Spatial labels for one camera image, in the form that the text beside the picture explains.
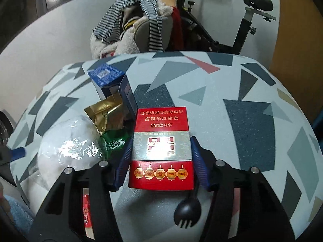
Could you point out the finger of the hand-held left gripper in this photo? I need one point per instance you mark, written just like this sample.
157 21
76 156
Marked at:
17 153

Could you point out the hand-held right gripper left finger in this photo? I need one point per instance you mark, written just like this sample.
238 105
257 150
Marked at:
123 161

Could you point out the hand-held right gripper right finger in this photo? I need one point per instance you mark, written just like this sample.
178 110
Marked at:
199 163

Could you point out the gold foil packet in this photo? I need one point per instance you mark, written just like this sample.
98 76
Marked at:
106 116

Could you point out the red cigarette box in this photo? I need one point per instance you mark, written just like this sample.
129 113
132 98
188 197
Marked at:
161 123

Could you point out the green snack packet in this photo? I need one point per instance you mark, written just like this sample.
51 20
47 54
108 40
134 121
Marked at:
113 143

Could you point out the washing machine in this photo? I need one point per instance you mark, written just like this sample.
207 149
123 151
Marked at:
3 131

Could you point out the black plastic spork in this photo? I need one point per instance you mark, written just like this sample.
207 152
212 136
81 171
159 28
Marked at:
186 209

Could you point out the white plastic bag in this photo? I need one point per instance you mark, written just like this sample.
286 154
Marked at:
65 141

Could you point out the red printed wrapper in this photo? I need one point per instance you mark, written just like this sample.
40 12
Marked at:
87 211

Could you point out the blue carton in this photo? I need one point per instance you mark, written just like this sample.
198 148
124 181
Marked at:
106 73

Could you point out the red printed cloth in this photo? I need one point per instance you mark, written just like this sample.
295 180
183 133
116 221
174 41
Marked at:
109 54

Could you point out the black exercise bike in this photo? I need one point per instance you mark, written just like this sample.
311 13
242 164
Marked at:
242 35

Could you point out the red garment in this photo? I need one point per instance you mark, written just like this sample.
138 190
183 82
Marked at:
176 30

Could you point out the yellow wooden panel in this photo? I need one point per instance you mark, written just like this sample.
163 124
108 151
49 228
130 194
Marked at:
300 55

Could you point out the dark sweater with yellow stripe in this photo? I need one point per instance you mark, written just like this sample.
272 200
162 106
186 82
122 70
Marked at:
131 10

